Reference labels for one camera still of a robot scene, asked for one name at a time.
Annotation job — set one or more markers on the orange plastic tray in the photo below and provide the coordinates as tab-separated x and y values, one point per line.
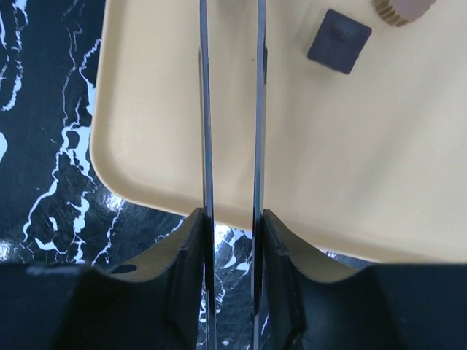
371	164

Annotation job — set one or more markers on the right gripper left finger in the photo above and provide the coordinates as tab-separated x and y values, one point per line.
149	302

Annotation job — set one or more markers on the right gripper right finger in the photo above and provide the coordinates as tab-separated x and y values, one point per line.
317	302

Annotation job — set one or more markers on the metal tongs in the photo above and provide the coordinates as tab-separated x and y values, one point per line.
233	60

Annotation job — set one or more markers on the brown round chocolate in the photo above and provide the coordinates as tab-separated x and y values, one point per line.
401	12

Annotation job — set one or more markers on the dark chocolate square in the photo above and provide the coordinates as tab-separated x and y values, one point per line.
338	42

